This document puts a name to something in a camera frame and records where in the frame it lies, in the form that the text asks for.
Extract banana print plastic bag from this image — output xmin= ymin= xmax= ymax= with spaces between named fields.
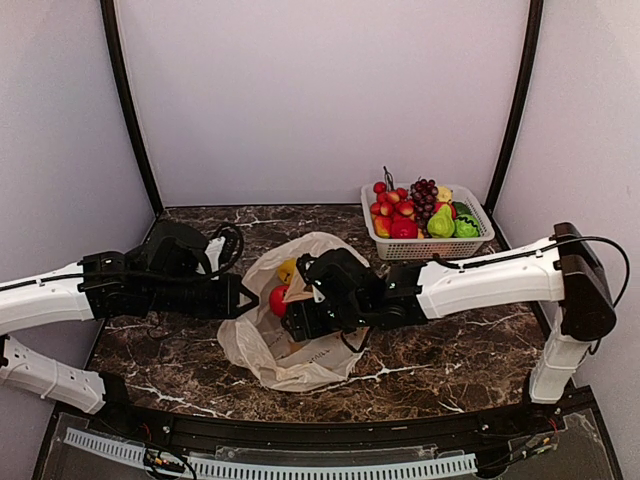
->
xmin=217 ymin=232 xmax=369 ymax=392

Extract black frame post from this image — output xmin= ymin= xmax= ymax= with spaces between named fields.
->
xmin=484 ymin=0 xmax=544 ymax=217
xmin=100 ymin=0 xmax=164 ymax=218

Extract white slotted cable duct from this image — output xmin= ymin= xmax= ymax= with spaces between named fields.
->
xmin=63 ymin=427 xmax=478 ymax=479

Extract left black frame post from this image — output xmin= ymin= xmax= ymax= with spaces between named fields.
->
xmin=100 ymin=0 xmax=164 ymax=218

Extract black front rail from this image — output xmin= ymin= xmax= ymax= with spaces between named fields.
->
xmin=90 ymin=387 xmax=612 ymax=453

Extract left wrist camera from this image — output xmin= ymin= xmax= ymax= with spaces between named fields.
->
xmin=196 ymin=222 xmax=245 ymax=278

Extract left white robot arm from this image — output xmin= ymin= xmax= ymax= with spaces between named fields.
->
xmin=1 ymin=220 xmax=259 ymax=436

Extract red cherry bunch toy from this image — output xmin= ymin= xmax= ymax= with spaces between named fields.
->
xmin=369 ymin=166 xmax=415 ymax=222

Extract red yellow toy mango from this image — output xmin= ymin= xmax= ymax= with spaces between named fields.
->
xmin=373 ymin=215 xmax=393 ymax=239

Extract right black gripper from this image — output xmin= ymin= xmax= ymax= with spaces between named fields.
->
xmin=281 ymin=295 xmax=372 ymax=340

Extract green toy pear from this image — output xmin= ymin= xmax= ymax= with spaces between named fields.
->
xmin=427 ymin=211 xmax=455 ymax=238

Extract green watermelon toy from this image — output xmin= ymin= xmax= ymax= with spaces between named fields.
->
xmin=451 ymin=202 xmax=481 ymax=238

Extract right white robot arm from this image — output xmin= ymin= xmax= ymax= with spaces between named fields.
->
xmin=281 ymin=222 xmax=621 ymax=434

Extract white plastic basket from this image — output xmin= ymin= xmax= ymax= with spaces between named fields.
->
xmin=360 ymin=183 xmax=495 ymax=261

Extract purple toy grapes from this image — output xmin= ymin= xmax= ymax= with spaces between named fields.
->
xmin=409 ymin=177 xmax=439 ymax=237

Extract yellow toy fruit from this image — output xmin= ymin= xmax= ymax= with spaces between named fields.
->
xmin=437 ymin=186 xmax=453 ymax=203

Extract right black frame post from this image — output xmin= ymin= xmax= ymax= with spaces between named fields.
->
xmin=484 ymin=0 xmax=544 ymax=217

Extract red toy apple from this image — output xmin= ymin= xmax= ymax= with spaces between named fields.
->
xmin=390 ymin=218 xmax=419 ymax=240
xmin=269 ymin=285 xmax=288 ymax=319

